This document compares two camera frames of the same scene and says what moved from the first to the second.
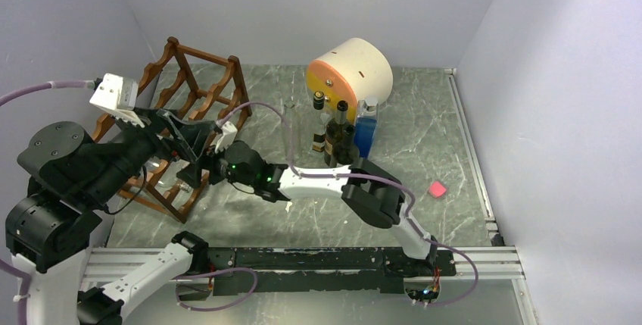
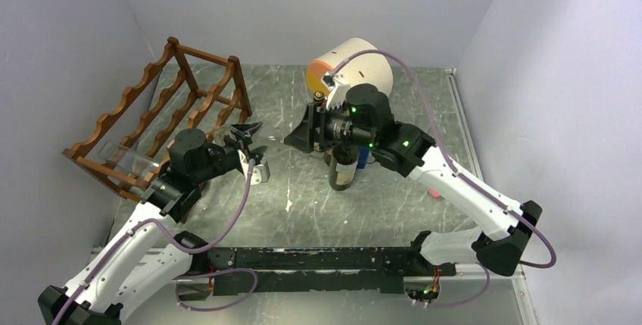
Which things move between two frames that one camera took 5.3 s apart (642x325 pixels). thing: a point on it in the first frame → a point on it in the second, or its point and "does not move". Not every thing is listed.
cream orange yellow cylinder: (354, 70) does not move
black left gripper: (193, 135) → (243, 133)
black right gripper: (192, 173) → (313, 129)
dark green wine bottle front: (345, 149) does not move
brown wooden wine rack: (197, 85) does not move
